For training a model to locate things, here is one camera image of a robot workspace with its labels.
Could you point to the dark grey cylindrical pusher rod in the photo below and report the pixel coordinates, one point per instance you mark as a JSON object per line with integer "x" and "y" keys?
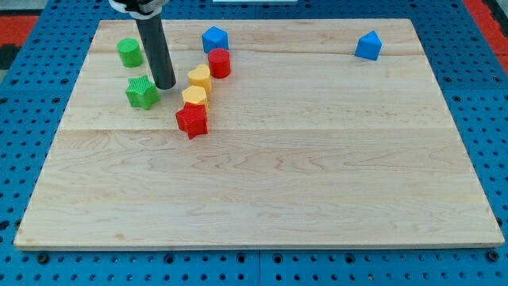
{"x": 155, "y": 45}

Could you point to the white black rod mount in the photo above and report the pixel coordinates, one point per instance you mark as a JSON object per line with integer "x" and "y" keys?
{"x": 138, "y": 9}

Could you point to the green star block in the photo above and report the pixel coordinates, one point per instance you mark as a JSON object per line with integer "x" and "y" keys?
{"x": 141, "y": 92}

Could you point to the yellow heart block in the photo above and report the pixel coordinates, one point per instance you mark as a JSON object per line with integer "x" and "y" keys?
{"x": 200, "y": 77}

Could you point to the yellow hexagon block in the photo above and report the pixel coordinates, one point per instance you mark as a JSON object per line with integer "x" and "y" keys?
{"x": 195, "y": 95}

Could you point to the red star block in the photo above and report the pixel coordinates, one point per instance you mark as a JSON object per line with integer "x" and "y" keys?
{"x": 192, "y": 119}

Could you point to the green cylinder block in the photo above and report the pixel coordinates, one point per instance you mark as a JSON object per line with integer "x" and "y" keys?
{"x": 129, "y": 52}

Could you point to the blue cube block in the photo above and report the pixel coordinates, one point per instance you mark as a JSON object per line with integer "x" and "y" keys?
{"x": 215, "y": 37}

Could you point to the red cylinder block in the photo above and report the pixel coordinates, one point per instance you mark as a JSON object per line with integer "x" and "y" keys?
{"x": 219, "y": 63}

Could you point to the light wooden board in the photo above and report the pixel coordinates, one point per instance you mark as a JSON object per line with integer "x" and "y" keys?
{"x": 309, "y": 147}

